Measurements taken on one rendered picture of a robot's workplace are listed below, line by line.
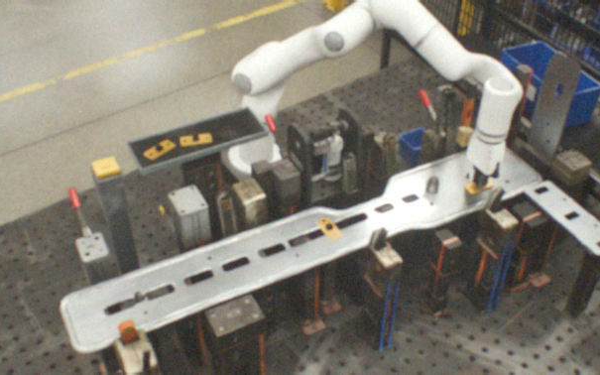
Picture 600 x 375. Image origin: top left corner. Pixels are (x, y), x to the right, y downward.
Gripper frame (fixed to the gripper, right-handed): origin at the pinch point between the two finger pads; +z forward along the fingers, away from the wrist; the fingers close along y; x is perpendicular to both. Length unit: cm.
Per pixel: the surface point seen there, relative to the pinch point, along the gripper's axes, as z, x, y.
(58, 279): 33, -116, -50
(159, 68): 103, -18, -266
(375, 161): 3.3, -20.1, -23.7
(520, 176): 3.3, 14.1, 1.7
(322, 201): 8.3, -40.1, -20.0
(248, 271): 3, -72, -1
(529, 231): 7.5, 4.2, 17.9
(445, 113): -9.7, 0.9, -19.9
